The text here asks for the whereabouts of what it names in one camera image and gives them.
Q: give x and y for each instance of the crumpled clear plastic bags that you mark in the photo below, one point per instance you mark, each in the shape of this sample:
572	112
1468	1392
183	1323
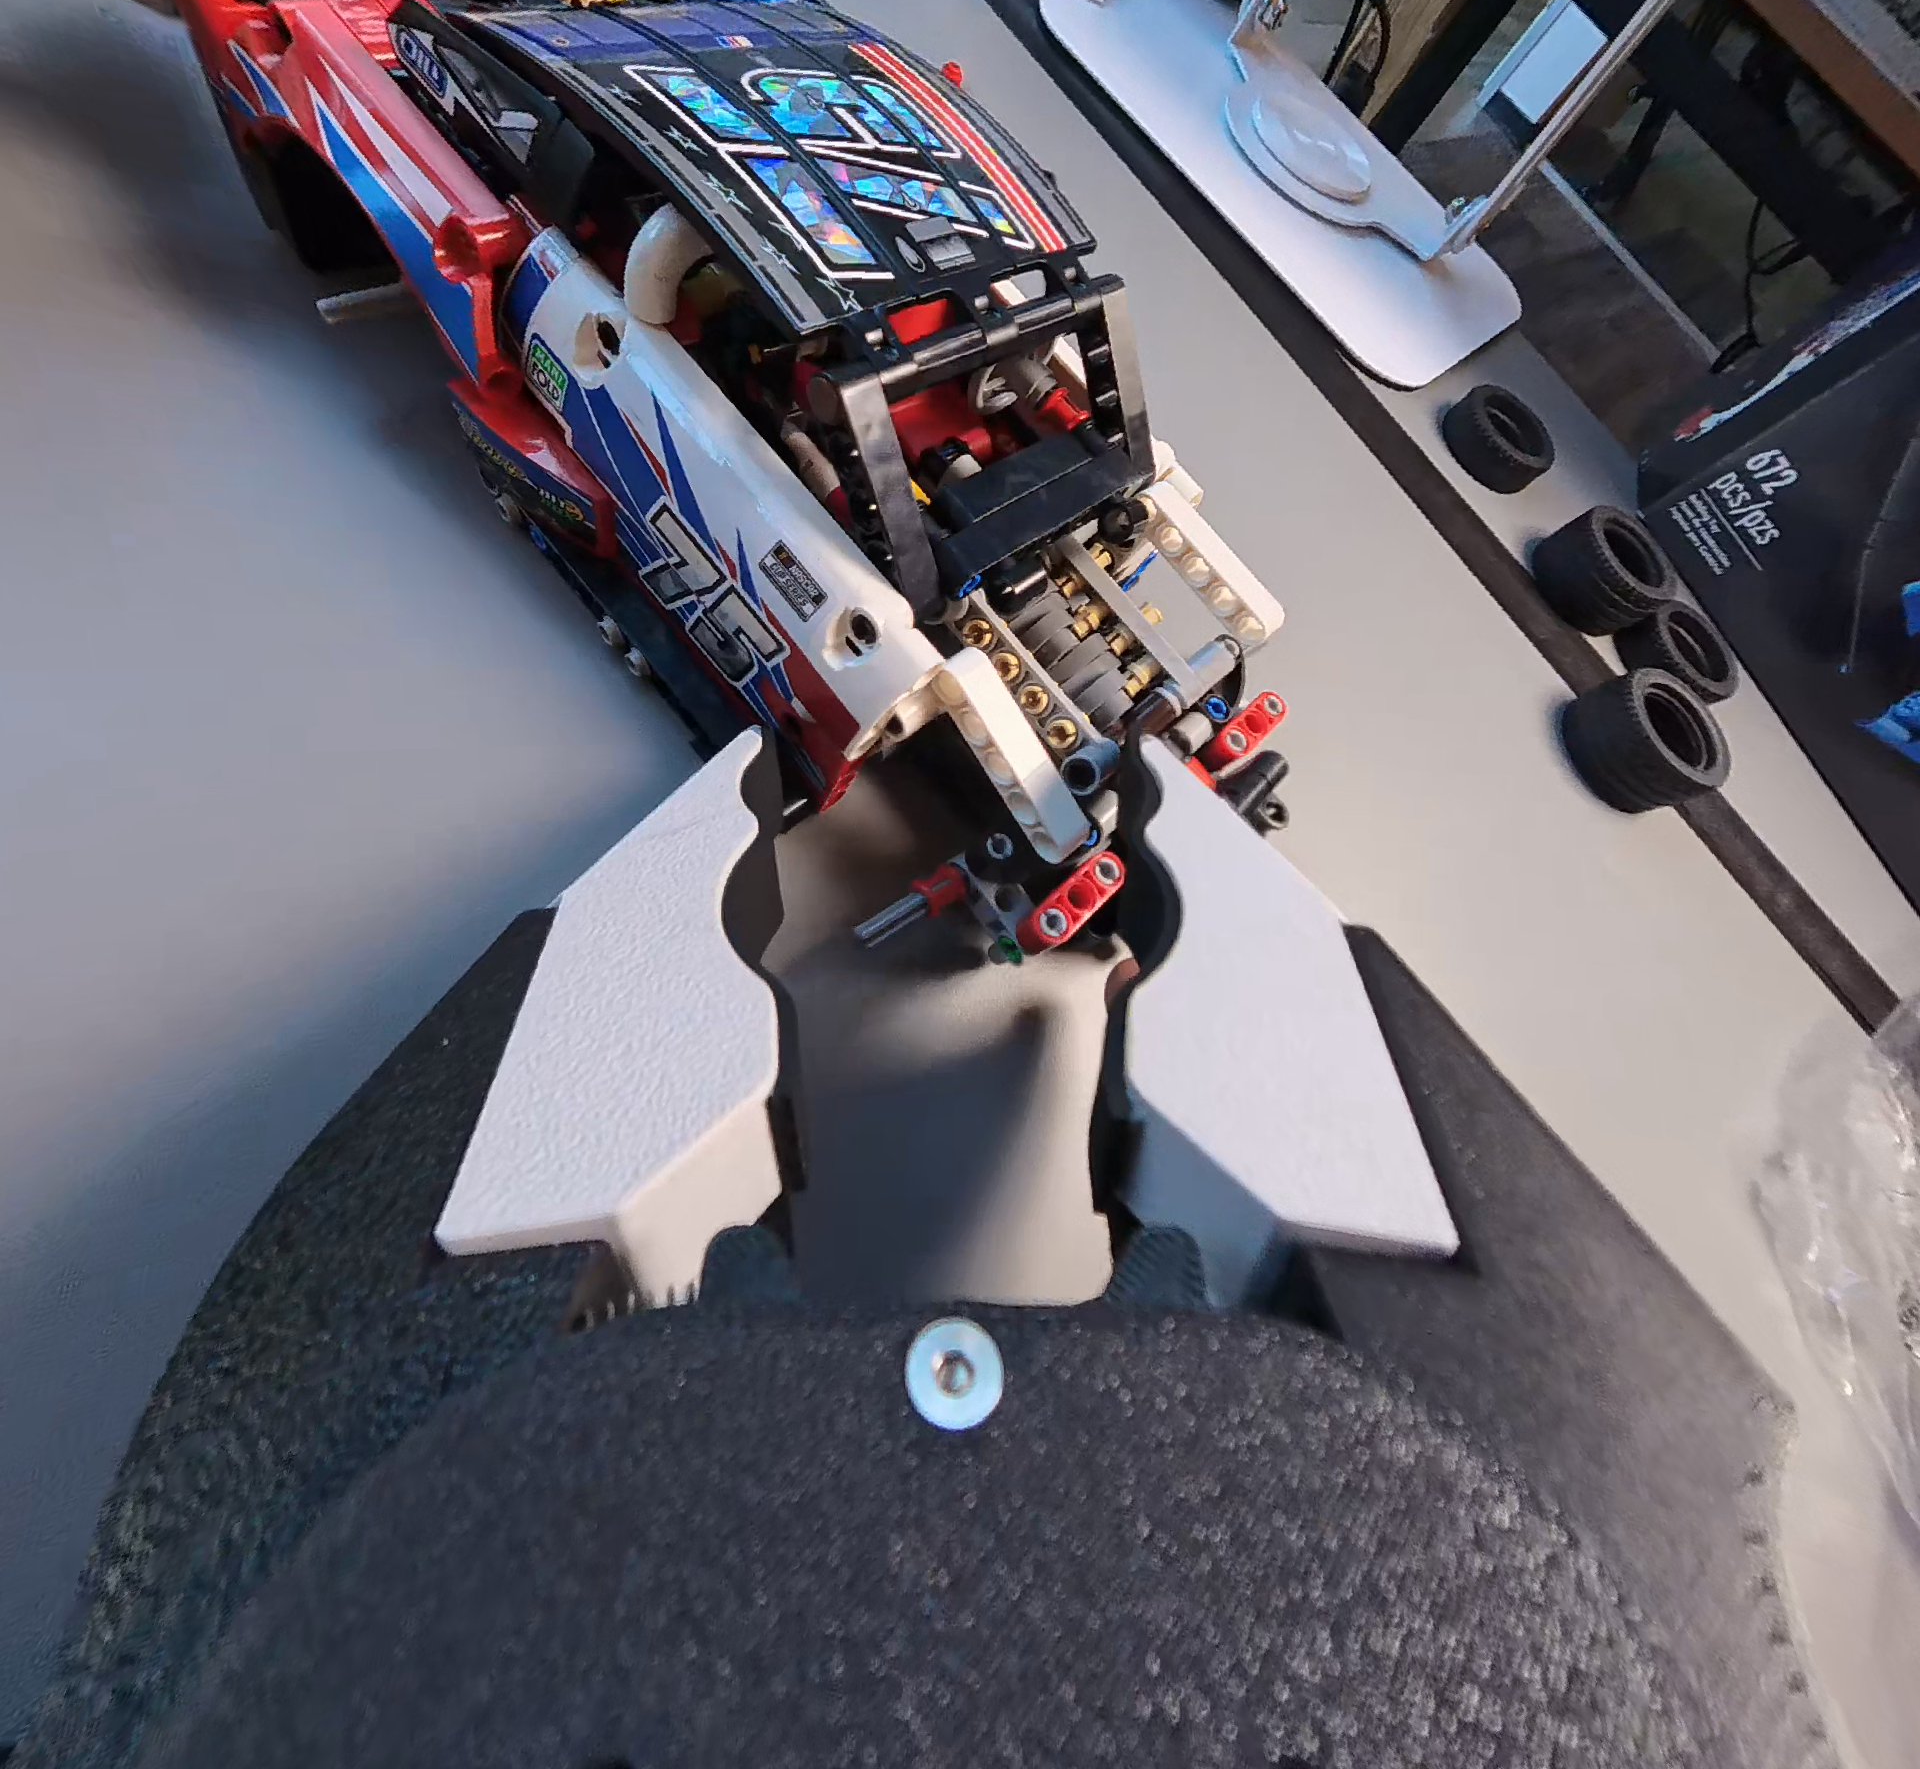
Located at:
1860	1198

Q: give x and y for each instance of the lego race car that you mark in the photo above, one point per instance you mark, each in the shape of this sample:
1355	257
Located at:
720	301

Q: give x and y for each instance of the white booklet stand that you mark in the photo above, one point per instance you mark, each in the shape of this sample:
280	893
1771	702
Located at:
1350	224

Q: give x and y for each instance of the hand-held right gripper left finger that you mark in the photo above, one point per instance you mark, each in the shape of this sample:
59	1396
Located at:
631	1051

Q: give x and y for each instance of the lego set box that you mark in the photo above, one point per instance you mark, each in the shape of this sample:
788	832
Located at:
1801	524

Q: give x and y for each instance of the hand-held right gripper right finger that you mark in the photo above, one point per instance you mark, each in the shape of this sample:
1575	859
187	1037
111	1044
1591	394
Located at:
1275	1065

